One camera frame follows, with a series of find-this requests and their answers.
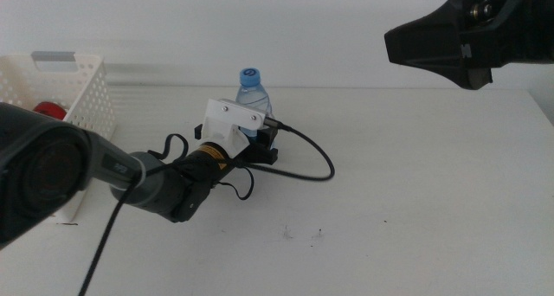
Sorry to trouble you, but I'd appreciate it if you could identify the clear water bottle blue cap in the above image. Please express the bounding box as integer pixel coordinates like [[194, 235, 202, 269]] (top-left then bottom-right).
[[235, 67, 274, 150]]

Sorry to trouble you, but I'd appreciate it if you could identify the red cola can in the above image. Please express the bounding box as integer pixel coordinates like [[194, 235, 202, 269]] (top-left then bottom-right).
[[33, 100, 68, 121]]

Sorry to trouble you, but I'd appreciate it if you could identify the white perforated plastic basket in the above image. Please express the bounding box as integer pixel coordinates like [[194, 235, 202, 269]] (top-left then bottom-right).
[[0, 51, 117, 223]]

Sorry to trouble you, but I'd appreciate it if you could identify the black braided left camera cable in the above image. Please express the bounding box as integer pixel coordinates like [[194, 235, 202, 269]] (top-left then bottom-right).
[[76, 116, 337, 296]]

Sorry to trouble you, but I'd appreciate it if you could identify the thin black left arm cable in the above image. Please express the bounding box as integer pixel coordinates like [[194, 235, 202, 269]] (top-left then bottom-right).
[[146, 132, 255, 202]]

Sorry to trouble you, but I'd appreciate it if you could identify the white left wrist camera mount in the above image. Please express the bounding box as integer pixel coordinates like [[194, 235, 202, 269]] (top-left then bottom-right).
[[201, 97, 267, 159]]

